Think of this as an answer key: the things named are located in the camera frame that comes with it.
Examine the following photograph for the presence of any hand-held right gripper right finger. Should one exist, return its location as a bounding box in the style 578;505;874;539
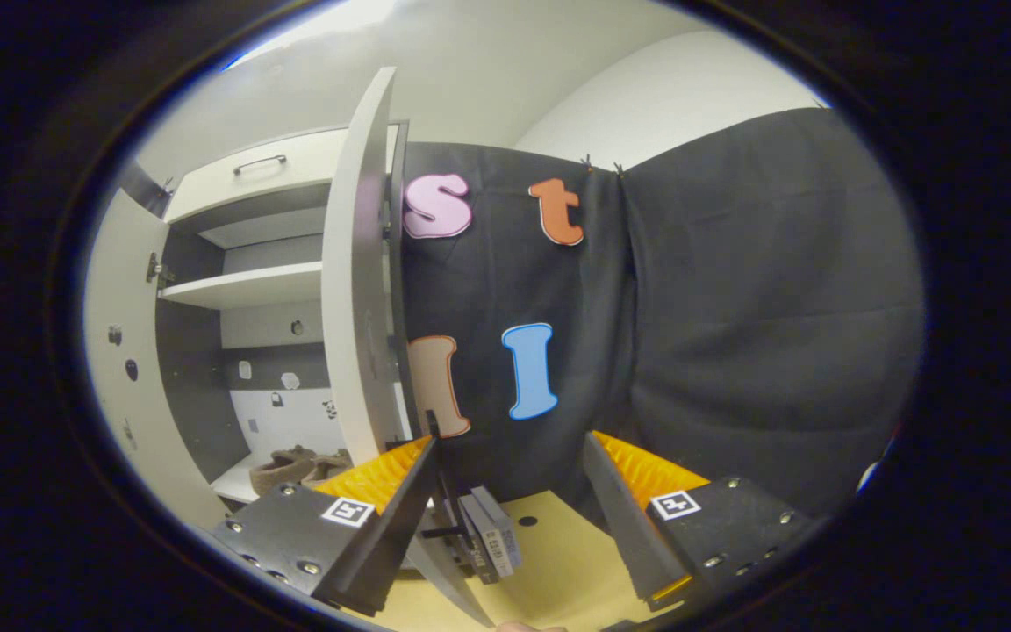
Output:
583;430;814;614

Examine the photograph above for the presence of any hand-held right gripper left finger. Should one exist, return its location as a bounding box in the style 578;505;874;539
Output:
207;434;441;616

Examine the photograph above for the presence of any white cabinet door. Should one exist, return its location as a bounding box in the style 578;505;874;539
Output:
321;66;499;627
82;189;236;529

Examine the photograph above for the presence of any white and grey shoe cabinet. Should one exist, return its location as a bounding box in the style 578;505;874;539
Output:
82;66;499;627

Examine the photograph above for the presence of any white cabinet shelf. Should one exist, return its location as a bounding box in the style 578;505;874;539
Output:
158;261;325;311

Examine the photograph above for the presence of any white cabinet drawer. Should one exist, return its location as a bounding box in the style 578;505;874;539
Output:
163;126;403;226

